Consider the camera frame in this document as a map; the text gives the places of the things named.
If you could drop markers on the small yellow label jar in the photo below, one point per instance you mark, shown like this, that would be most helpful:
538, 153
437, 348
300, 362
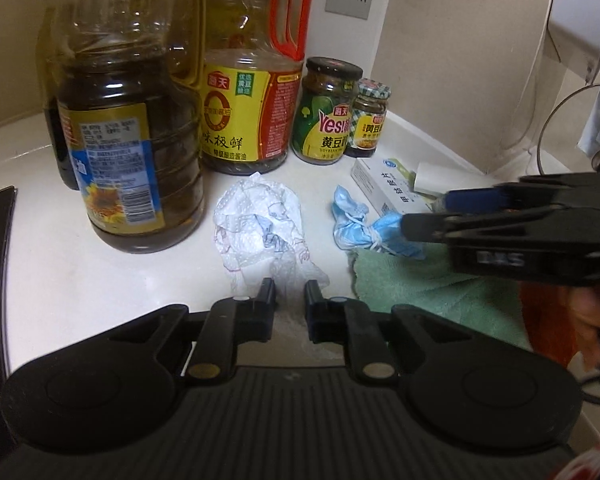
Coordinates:
367, 125

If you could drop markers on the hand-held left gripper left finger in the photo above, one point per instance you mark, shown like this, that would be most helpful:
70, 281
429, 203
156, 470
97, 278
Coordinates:
266, 295

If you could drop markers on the green label jar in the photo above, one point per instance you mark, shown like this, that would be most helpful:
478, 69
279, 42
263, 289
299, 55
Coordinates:
325, 120

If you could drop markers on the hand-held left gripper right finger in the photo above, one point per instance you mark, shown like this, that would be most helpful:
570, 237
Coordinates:
311, 295

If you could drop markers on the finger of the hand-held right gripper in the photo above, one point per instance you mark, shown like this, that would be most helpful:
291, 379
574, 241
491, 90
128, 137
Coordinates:
470, 199
430, 227

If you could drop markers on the blue face mask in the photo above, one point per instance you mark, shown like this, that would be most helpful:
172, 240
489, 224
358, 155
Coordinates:
352, 225

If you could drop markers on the white paper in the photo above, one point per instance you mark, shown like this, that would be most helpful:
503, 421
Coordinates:
430, 177

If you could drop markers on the dark sauce bottle yellow cap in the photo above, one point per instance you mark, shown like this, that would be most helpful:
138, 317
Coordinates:
47, 110

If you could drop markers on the green cloth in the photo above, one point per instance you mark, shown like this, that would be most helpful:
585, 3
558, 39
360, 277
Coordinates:
430, 295

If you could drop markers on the orange plastic bag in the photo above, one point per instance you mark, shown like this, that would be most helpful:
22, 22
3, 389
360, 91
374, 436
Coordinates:
545, 320

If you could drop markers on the white medicine box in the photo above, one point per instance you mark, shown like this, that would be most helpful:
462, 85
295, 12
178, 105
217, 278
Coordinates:
380, 180

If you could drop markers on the white plastic bag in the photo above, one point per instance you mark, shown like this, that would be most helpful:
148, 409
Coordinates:
260, 225

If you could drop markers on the person's right hand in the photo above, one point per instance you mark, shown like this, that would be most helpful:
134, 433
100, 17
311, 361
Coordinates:
592, 312

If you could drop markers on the glass pot lid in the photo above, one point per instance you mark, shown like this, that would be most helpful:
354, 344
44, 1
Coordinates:
560, 125

